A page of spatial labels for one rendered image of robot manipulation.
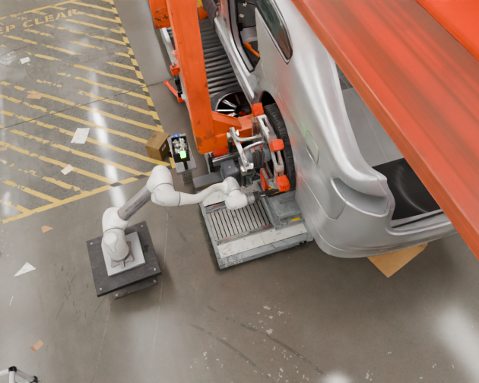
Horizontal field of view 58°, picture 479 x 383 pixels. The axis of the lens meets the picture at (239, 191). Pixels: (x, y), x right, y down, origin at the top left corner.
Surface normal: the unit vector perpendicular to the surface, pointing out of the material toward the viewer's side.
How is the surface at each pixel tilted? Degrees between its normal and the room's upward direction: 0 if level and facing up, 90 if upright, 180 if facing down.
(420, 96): 0
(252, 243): 0
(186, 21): 90
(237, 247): 0
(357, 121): 22
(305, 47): 38
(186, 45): 90
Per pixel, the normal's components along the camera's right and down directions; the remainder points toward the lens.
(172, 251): -0.05, -0.58
